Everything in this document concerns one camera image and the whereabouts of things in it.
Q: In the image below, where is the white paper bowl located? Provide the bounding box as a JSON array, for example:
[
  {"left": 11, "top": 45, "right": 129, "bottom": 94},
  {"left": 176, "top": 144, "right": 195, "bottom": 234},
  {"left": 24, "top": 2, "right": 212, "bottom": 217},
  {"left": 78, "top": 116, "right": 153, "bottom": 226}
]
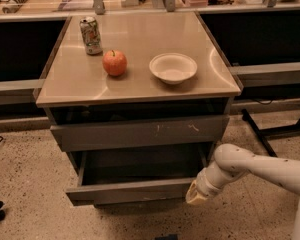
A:
[{"left": 149, "top": 53, "right": 198, "bottom": 85}]

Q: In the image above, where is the grey drawer cabinet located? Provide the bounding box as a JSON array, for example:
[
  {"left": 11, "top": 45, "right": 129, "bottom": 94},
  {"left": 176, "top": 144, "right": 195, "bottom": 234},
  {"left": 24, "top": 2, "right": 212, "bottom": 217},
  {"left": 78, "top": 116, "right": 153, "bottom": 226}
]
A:
[{"left": 35, "top": 11, "right": 242, "bottom": 162}]

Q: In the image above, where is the crushed soda can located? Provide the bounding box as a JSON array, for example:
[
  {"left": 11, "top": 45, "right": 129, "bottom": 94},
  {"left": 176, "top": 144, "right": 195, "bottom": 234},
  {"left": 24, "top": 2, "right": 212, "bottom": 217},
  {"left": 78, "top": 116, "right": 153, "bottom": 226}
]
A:
[{"left": 79, "top": 16, "right": 103, "bottom": 55}]

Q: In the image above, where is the black metal stand base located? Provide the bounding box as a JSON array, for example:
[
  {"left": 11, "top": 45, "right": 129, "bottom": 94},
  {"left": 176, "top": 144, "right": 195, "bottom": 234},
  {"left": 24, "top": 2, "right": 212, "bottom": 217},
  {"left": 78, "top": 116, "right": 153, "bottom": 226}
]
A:
[{"left": 242, "top": 109, "right": 300, "bottom": 157}]

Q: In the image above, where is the grey drawer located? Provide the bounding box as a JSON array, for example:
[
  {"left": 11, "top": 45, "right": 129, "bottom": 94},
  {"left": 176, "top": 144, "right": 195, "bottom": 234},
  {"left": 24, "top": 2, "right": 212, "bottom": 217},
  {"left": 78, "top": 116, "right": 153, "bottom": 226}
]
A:
[
  {"left": 66, "top": 143, "right": 210, "bottom": 206},
  {"left": 51, "top": 115, "right": 229, "bottom": 152}
]

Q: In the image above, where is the grey top drawer front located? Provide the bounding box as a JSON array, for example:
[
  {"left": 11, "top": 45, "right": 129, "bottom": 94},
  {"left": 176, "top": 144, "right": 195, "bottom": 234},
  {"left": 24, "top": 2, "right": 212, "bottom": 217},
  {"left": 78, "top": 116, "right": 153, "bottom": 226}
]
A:
[{"left": 51, "top": 115, "right": 229, "bottom": 152}]

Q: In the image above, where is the red apple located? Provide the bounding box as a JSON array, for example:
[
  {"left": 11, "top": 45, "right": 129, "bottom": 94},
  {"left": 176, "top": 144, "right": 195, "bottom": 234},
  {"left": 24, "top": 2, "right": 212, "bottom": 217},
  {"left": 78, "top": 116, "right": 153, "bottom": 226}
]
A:
[{"left": 102, "top": 50, "right": 127, "bottom": 77}]

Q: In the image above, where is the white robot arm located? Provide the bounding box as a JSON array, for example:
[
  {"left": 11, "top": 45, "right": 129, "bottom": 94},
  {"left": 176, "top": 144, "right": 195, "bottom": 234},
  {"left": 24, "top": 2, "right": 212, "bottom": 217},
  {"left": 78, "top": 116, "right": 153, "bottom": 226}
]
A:
[{"left": 185, "top": 144, "right": 300, "bottom": 240}]

